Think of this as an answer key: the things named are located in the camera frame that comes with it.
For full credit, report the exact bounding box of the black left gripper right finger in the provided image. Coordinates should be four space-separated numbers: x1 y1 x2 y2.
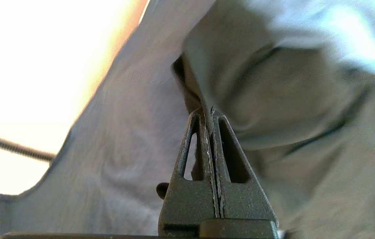
209 109 279 222

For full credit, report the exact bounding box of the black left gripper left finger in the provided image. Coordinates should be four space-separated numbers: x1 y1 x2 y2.
159 108 220 237

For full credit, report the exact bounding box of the black t-shirt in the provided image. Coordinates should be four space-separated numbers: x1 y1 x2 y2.
171 0 375 239

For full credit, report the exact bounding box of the blue bed sheet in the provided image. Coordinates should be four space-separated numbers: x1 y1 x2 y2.
0 0 375 239

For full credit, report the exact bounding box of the black coiled cable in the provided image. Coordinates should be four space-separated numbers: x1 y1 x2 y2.
0 126 57 162

